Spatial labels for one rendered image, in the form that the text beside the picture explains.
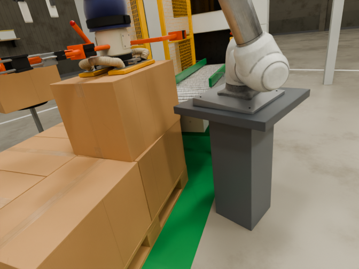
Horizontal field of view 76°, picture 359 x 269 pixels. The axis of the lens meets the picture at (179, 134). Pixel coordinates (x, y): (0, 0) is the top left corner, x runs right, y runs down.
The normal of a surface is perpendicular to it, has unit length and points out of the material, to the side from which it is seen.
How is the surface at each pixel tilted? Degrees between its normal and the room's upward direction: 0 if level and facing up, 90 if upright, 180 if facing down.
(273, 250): 0
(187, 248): 0
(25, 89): 90
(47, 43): 90
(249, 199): 90
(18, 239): 0
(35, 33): 90
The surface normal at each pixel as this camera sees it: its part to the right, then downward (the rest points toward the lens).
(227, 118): -0.69, 0.37
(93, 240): 0.93, 0.04
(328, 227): -0.13, -0.90
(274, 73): 0.21, 0.54
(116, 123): -0.40, 0.42
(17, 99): 0.82, 0.14
